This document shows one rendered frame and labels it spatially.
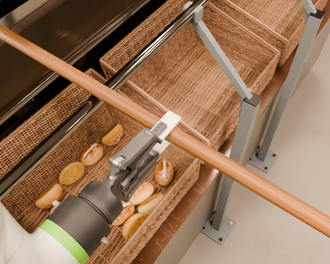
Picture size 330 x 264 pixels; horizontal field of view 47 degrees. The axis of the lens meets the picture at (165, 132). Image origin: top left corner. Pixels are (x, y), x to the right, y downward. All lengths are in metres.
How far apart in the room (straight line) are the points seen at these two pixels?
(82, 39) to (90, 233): 0.81
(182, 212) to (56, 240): 0.77
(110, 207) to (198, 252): 1.29
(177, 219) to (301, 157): 1.10
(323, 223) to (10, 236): 0.47
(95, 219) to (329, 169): 1.78
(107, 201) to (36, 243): 0.12
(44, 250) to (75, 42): 0.81
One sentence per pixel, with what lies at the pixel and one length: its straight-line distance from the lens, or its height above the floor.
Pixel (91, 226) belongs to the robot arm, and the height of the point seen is 1.23.
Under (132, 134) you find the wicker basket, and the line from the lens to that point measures 1.46.
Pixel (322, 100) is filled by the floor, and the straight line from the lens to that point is 2.54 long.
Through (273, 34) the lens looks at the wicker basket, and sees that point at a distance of 1.70.
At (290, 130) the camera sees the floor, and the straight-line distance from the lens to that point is 2.33.
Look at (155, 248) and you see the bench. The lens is 1.27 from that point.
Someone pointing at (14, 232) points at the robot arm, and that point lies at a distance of 0.57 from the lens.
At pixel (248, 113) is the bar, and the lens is 1.15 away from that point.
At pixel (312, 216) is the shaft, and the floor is 1.21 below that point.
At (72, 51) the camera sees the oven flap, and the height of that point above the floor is 0.96.
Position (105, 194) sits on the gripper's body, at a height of 1.23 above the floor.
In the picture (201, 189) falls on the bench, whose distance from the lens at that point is 1.36.
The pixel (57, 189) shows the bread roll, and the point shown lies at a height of 0.64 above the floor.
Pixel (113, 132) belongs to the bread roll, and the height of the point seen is 0.65.
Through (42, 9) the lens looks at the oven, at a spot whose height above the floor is 1.13.
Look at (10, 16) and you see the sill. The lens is 1.09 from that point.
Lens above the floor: 1.78
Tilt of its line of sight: 54 degrees down
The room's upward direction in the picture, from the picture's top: straight up
